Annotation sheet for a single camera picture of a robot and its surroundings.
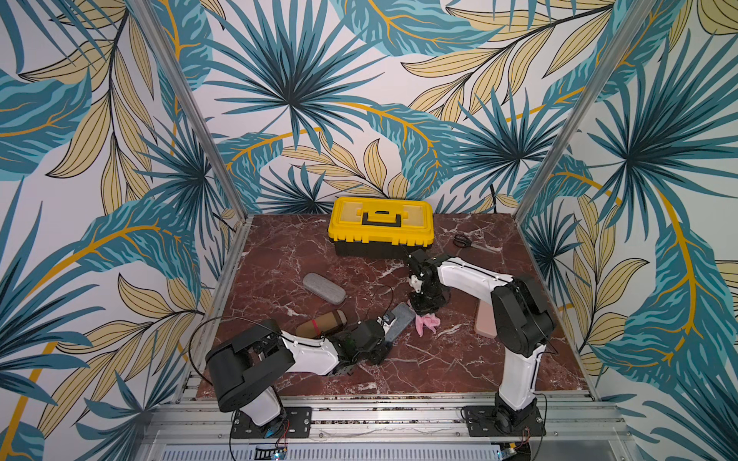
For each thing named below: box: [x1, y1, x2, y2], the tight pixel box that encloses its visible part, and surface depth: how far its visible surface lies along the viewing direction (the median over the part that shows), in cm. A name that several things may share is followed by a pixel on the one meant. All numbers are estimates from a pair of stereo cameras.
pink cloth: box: [415, 313, 442, 338], surface depth 90 cm
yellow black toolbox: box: [327, 195, 435, 260], surface depth 97 cm
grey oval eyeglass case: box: [302, 272, 347, 305], surface depth 97 cm
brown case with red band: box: [295, 311, 341, 340], surface depth 90 cm
